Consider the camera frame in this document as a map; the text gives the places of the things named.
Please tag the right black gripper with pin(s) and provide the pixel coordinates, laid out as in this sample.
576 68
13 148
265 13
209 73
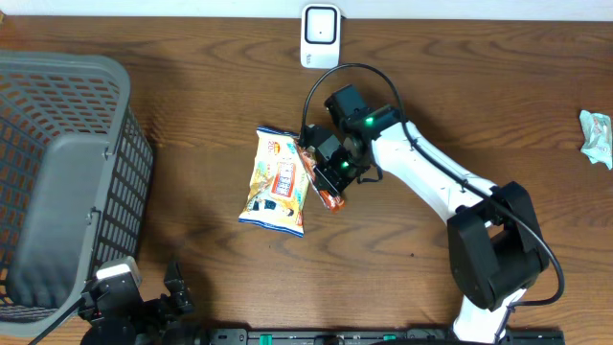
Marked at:
329 181

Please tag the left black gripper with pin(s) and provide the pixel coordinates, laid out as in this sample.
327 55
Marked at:
178 264

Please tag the orange chocolate bar wrapper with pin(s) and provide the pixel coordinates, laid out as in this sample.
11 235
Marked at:
332 203

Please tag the yellow snack bag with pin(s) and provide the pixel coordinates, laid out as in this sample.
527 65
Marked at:
278 185

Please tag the light green wipes packet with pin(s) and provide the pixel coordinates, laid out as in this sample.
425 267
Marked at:
597 132

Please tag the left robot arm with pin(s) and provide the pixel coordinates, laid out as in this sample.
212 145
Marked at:
116 331

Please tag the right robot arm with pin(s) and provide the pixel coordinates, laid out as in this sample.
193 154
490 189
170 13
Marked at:
496 248

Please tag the white barcode scanner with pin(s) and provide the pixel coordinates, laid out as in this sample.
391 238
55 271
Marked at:
320 36

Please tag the grey plastic basket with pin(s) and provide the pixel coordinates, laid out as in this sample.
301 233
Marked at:
75 174

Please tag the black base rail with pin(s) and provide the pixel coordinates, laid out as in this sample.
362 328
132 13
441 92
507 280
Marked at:
353 337

